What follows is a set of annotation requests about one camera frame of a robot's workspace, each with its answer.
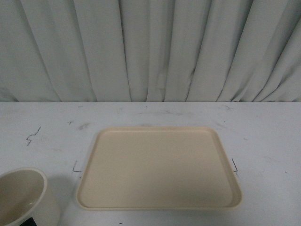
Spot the cream ceramic mug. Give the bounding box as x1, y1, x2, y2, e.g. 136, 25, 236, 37
0, 167, 61, 226

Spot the beige rectangular plastic tray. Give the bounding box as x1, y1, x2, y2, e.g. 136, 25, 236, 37
76, 127, 242, 210

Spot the white pleated curtain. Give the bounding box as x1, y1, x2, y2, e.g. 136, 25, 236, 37
0, 0, 301, 102

